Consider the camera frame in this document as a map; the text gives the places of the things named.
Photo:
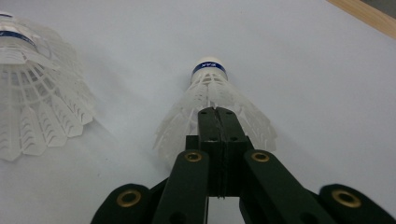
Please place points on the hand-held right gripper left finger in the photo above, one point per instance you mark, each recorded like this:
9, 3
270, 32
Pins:
186, 186

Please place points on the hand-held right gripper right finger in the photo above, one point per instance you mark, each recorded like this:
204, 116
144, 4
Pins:
271, 193

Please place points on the white plastic shuttlecock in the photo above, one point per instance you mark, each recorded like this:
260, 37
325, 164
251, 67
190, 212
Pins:
208, 84
37, 93

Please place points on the wooden table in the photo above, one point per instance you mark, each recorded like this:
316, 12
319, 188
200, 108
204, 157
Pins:
370, 17

